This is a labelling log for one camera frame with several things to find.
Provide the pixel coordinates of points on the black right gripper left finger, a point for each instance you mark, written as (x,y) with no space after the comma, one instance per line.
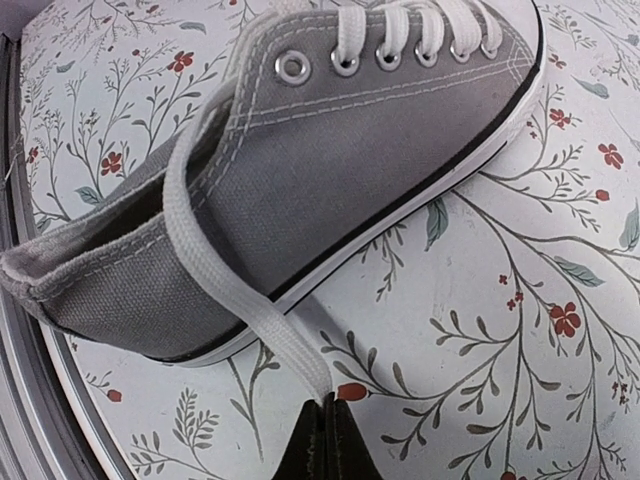
(304,457)

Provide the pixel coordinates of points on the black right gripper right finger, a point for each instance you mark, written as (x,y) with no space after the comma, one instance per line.
(347,456)

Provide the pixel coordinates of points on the white shoelace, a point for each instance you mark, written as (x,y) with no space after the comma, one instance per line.
(473,28)

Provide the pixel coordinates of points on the grey canvas sneaker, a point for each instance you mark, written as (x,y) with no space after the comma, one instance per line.
(297,170)

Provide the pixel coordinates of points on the floral table mat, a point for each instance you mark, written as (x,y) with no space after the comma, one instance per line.
(493,334)

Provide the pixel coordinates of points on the aluminium front rail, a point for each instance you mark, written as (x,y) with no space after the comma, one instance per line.
(49,426)

